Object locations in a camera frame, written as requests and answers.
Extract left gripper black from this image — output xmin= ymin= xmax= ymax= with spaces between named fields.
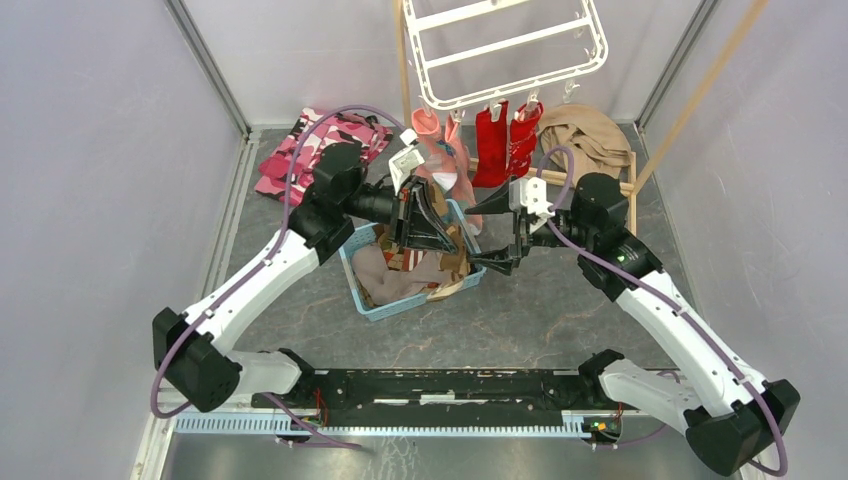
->
xmin=342 ymin=175 xmax=458 ymax=256

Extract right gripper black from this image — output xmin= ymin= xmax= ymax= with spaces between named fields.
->
xmin=462 ymin=175 xmax=595 ymax=276

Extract brown striped sock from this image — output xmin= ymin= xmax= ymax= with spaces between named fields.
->
xmin=426 ymin=186 xmax=486 ymax=302

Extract red sock white trim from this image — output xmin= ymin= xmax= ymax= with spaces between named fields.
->
xmin=472 ymin=100 xmax=509 ymax=188

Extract red sock white stars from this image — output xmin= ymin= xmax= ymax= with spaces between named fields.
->
xmin=506 ymin=103 xmax=544 ymax=177

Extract white clip hanger frame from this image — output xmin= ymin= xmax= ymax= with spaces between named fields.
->
xmin=395 ymin=1 xmax=610 ymax=112

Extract pink sock green patches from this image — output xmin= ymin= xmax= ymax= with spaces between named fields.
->
xmin=411 ymin=108 xmax=459 ymax=192

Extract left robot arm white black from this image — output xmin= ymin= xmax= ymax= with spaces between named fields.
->
xmin=150 ymin=140 xmax=460 ymax=418

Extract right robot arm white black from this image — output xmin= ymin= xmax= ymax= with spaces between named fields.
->
xmin=471 ymin=173 xmax=800 ymax=477

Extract brown beige socks pile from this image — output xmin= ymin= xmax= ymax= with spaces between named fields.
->
xmin=351 ymin=224 xmax=450 ymax=306

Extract wooden hanger stand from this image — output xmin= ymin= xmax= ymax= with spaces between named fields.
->
xmin=392 ymin=0 xmax=773 ymax=236

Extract blue plastic basket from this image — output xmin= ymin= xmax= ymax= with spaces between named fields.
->
xmin=338 ymin=199 xmax=488 ymax=322

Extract pink camouflage cloth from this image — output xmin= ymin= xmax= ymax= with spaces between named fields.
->
xmin=254 ymin=107 xmax=394 ymax=207

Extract beige cloth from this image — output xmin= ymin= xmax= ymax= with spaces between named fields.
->
xmin=537 ymin=104 xmax=634 ymax=184

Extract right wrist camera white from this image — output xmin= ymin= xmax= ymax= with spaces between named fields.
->
xmin=512 ymin=177 xmax=553 ymax=233

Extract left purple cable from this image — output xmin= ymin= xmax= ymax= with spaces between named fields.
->
xmin=149 ymin=104 xmax=409 ymax=420

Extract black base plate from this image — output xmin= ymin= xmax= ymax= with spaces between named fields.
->
xmin=279 ymin=368 xmax=631 ymax=427

